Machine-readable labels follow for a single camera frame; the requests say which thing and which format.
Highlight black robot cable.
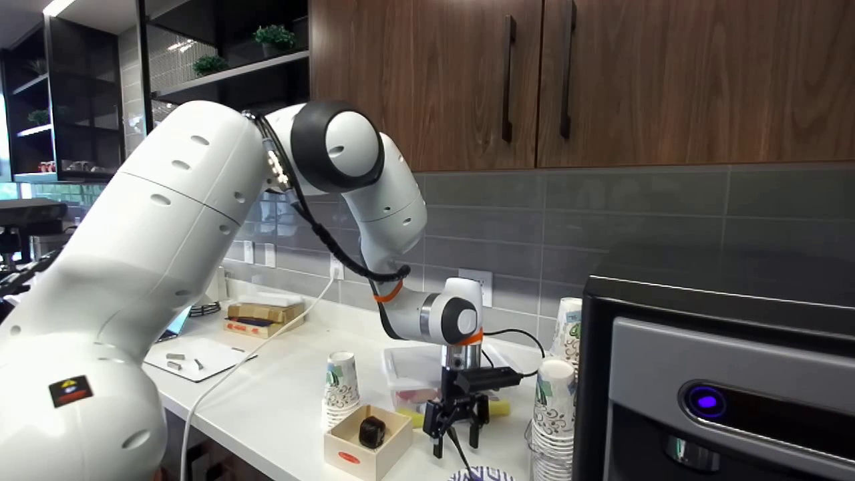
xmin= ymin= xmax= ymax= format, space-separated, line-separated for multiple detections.
xmin=251 ymin=110 xmax=548 ymax=361

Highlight white sheet grey marks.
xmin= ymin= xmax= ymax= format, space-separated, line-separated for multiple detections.
xmin=140 ymin=334 xmax=258 ymax=387

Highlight wooden upper cabinet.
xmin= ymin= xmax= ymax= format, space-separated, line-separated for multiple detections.
xmin=307 ymin=0 xmax=855 ymax=174

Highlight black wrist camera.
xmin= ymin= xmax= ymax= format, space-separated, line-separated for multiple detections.
xmin=441 ymin=363 xmax=525 ymax=401

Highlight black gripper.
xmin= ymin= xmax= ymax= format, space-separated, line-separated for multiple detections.
xmin=422 ymin=387 xmax=490 ymax=459

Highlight silver spatula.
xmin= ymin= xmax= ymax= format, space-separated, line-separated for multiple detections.
xmin=441 ymin=424 xmax=480 ymax=481

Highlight black cabinet handle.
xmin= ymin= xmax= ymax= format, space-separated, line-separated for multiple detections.
xmin=500 ymin=14 xmax=520 ymax=146
xmin=554 ymin=0 xmax=579 ymax=145

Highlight white power cable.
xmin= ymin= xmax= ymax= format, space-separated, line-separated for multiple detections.
xmin=176 ymin=261 xmax=346 ymax=481

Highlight small black object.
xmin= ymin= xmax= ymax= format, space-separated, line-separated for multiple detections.
xmin=354 ymin=413 xmax=389 ymax=451

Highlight black shelving unit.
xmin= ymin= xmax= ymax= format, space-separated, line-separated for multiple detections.
xmin=3 ymin=14 xmax=127 ymax=188

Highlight yellow item inside container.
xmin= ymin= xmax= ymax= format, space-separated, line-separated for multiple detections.
xmin=477 ymin=396 xmax=514 ymax=421

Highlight small green plant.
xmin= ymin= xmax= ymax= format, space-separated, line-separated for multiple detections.
xmin=251 ymin=22 xmax=301 ymax=57
xmin=190 ymin=53 xmax=228 ymax=78

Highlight open wooden box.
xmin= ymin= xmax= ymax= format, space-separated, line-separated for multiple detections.
xmin=321 ymin=403 xmax=416 ymax=481

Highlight black silver beverage machine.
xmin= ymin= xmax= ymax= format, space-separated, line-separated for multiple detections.
xmin=570 ymin=272 xmax=855 ymax=481

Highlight tall white paper cup stack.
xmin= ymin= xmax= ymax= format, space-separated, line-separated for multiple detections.
xmin=549 ymin=293 xmax=588 ymax=369

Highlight paper cup stack blue print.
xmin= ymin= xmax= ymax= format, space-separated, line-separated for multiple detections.
xmin=525 ymin=355 xmax=581 ymax=481

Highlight flat wooden block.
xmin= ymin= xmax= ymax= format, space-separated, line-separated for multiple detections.
xmin=224 ymin=296 xmax=310 ymax=325

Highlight dark open wall shelf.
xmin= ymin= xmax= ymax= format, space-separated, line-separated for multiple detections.
xmin=135 ymin=0 xmax=311 ymax=121

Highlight clear container white lid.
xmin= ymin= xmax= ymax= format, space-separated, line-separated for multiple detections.
xmin=378 ymin=338 xmax=518 ymax=431

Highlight flat wooden box red label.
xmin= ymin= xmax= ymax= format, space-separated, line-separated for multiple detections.
xmin=219 ymin=316 xmax=298 ymax=341

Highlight squat printed paper cup stack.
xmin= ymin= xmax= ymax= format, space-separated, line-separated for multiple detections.
xmin=321 ymin=348 xmax=362 ymax=433

